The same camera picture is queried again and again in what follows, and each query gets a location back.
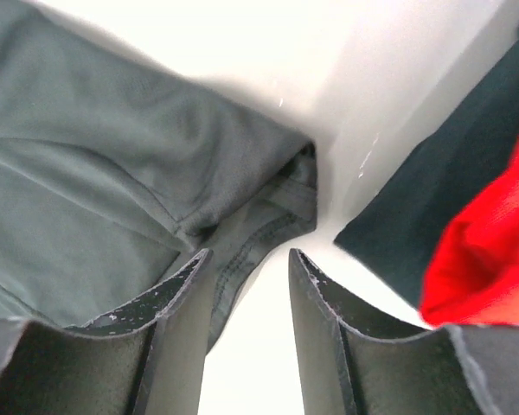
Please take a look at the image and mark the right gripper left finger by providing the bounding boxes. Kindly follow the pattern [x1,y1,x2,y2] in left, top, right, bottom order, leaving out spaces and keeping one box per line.
[0,249,213,415]

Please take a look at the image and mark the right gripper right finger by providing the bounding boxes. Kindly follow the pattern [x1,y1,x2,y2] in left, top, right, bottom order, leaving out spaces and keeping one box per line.
[288,249,519,415]

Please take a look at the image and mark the black t-shirt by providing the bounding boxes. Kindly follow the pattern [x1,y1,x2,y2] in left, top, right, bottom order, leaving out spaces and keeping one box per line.
[0,1,317,343]
[335,31,519,307]

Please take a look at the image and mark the red folded t-shirt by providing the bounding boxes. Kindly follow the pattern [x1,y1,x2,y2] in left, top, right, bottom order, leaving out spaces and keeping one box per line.
[420,138,519,326]

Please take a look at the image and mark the black folded t-shirt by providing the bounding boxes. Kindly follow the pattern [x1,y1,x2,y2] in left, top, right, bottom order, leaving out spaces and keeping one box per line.
[335,31,519,307]

